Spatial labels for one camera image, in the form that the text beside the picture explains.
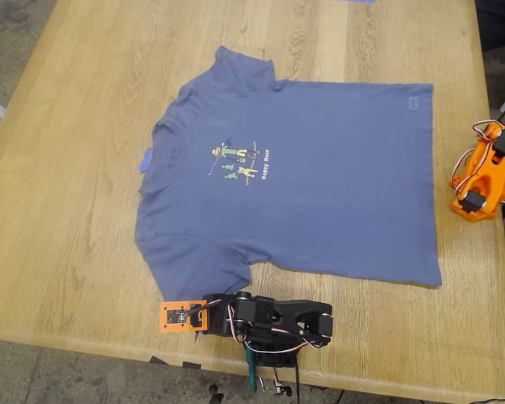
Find black camera cable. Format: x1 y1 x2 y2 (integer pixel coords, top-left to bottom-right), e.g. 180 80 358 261
293 357 303 404

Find blue printed T-shirt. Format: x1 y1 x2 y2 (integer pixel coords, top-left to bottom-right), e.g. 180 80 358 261
133 45 443 302

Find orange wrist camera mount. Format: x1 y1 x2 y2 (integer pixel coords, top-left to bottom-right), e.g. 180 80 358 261
158 299 209 335

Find gripper orange body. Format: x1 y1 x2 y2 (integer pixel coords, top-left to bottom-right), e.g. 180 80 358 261
474 121 504 146

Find white red servo wires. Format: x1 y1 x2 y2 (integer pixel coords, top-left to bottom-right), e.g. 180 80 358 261
450 114 505 210
189 300 333 351

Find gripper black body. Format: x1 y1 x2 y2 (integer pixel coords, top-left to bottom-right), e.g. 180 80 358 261
201 293 237 338

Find person in dark clothes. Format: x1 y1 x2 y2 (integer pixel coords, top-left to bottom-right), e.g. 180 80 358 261
475 0 505 54

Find green table clamp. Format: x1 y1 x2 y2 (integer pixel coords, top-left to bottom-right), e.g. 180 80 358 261
242 343 262 392

